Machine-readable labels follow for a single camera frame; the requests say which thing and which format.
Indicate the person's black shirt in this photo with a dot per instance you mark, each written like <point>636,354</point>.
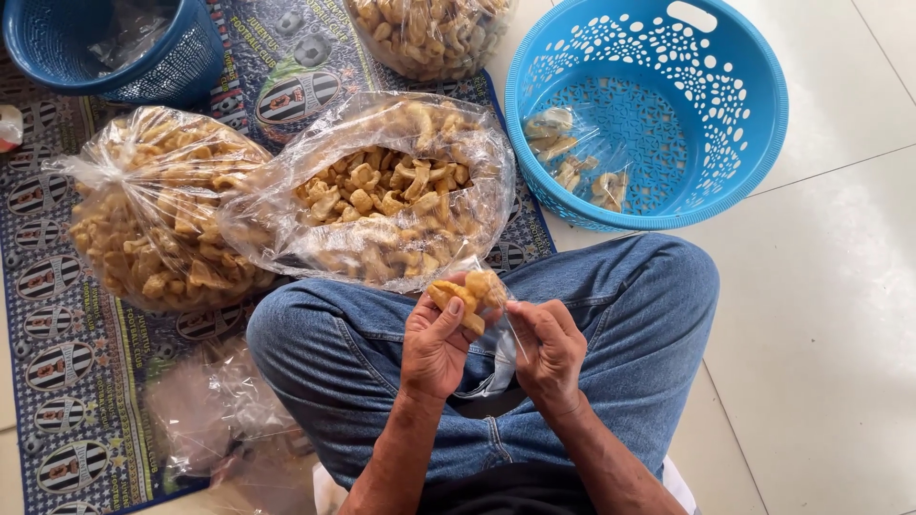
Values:
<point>515,493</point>

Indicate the large clear bag of crackers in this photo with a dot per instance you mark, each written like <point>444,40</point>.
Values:
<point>429,32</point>

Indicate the person's left hand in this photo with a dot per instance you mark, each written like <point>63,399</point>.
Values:
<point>428,357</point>

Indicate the light blue plastic basket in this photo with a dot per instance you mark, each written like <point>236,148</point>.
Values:
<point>723,121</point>

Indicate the small clear packet of crackers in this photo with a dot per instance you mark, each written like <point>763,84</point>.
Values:
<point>472,290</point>

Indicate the crumpled clear plastic wrap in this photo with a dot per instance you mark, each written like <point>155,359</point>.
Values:
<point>125,36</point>

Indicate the small sealed cracker packet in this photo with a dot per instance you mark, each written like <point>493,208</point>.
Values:
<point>572,172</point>
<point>547,129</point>
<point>610,189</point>

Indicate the person's blue jeans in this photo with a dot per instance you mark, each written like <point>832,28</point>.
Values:
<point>630,322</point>

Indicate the white and red object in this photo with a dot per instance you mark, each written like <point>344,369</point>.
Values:
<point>9,127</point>

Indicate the person's right hand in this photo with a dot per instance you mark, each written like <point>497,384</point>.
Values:
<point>554,361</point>

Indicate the pile of empty plastic bags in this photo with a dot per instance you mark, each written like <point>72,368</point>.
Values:
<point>215,408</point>

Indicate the dark blue plastic basket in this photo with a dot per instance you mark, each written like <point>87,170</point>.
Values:
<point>172,68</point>

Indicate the large tied bag of crackers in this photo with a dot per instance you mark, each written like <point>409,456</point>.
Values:
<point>161,214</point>

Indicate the large open bag of crackers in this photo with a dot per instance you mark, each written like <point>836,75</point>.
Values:
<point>379,193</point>

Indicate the blue printed floor mat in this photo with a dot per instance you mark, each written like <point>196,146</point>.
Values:
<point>86,357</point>

